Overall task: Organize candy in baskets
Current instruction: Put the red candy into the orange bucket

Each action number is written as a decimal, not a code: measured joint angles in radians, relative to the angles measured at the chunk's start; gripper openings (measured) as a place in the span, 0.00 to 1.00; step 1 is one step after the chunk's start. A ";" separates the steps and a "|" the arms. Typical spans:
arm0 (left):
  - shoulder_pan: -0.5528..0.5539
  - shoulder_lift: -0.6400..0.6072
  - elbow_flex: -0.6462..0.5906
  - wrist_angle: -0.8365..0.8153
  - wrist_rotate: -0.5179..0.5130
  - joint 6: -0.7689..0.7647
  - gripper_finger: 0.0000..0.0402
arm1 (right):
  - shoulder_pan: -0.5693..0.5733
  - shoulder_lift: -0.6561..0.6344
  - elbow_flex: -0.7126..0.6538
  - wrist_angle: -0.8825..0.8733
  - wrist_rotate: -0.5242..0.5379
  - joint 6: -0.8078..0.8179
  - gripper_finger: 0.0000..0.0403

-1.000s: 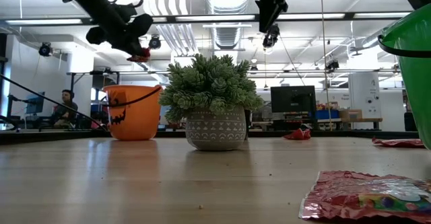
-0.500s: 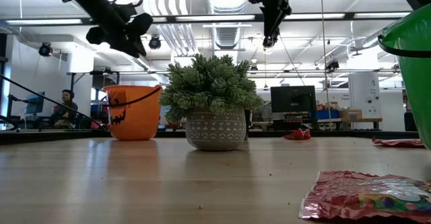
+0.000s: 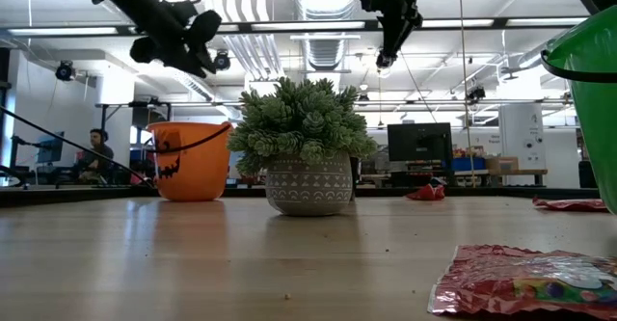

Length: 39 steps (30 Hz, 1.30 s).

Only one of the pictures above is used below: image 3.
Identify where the cardboard box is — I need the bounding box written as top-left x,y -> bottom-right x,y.
485,156 -> 520,172

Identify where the black ceiling camera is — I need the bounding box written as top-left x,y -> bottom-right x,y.
212,49 -> 232,72
465,85 -> 487,104
54,59 -> 77,82
375,45 -> 402,70

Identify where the orange pumpkin face bucket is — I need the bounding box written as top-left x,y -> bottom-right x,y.
147,120 -> 235,203

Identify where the black office chair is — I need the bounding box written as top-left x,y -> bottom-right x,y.
577,160 -> 598,190

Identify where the yellow hanging cord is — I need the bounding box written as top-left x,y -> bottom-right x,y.
456,0 -> 477,187

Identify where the blue storage box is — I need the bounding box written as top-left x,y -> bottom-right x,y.
451,156 -> 487,172

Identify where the silver ventilation duct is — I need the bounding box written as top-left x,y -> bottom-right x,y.
293,0 -> 361,71

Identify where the black metal stand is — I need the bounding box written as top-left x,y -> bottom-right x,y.
98,99 -> 173,168

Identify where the small dark monitor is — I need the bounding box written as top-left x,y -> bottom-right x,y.
36,131 -> 66,165

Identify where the black bar with light strips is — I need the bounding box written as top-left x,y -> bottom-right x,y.
7,17 -> 589,37

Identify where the person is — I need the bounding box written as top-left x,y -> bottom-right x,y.
70,127 -> 117,186

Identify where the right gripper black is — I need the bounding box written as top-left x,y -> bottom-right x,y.
359,0 -> 425,65

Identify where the black computer monitor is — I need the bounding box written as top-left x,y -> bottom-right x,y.
387,121 -> 454,164

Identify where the potted green succulent plant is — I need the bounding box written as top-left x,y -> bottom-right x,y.
226,77 -> 380,218

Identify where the white column with signs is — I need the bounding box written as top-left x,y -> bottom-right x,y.
497,102 -> 550,172

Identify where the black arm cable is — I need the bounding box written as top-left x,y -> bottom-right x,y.
0,104 -> 156,188

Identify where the wooden desk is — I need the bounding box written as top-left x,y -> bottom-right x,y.
455,168 -> 550,188

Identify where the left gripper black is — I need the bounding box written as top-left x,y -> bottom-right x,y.
128,10 -> 224,77

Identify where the green plastic bucket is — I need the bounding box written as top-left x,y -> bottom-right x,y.
539,5 -> 617,216

